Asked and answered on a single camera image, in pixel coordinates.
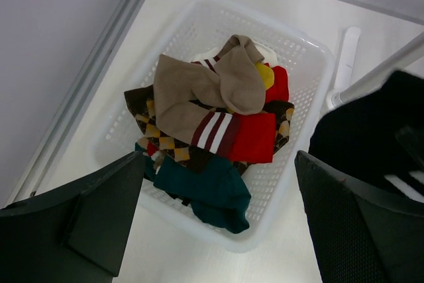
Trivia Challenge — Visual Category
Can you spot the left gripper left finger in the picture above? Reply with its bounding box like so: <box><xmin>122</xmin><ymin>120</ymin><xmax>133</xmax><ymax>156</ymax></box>
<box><xmin>1</xmin><ymin>152</ymin><xmax>145</xmax><ymax>282</ymax></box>

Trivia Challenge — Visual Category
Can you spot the metal clothes rack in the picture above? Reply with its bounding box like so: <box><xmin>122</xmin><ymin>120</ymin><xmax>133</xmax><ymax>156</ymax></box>
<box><xmin>326</xmin><ymin>27</ymin><xmax>423</xmax><ymax>110</ymax></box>

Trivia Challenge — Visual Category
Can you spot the brown argyle sock long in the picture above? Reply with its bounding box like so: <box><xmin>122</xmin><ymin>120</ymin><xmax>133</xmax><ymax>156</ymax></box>
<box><xmin>125</xmin><ymin>86</ymin><xmax>294</xmax><ymax>174</ymax></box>

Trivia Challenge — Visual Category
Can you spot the yellow sock in basket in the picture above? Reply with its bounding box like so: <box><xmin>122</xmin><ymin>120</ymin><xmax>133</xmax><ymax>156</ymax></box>
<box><xmin>255</xmin><ymin>62</ymin><xmax>275</xmax><ymax>90</ymax></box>

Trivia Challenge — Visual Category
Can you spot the black white-striped sock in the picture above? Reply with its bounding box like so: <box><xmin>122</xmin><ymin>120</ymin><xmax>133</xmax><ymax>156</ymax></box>
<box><xmin>308</xmin><ymin>70</ymin><xmax>423</xmax><ymax>202</ymax></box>

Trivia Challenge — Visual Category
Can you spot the tan striped sock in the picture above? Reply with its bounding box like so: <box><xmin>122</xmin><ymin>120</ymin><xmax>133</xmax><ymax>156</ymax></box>
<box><xmin>153</xmin><ymin>54</ymin><xmax>240</xmax><ymax>158</ymax></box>
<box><xmin>191</xmin><ymin>34</ymin><xmax>266</xmax><ymax>115</ymax></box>

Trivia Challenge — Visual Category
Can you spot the white plastic laundry basket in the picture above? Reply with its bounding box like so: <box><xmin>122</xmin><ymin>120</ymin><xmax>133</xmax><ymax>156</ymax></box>
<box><xmin>85</xmin><ymin>0</ymin><xmax>335</xmax><ymax>254</ymax></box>

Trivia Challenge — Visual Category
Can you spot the red sock in basket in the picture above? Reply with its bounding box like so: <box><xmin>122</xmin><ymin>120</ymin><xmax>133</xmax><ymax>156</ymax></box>
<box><xmin>227</xmin><ymin>63</ymin><xmax>289</xmax><ymax>164</ymax></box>

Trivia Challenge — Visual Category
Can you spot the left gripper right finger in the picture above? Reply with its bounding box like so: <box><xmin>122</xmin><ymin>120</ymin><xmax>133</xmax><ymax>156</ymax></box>
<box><xmin>295</xmin><ymin>150</ymin><xmax>423</xmax><ymax>282</ymax></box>

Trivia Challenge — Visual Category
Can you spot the teal sock in basket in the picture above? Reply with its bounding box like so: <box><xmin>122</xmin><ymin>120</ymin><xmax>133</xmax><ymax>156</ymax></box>
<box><xmin>134</xmin><ymin>138</ymin><xmax>251</xmax><ymax>234</ymax></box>

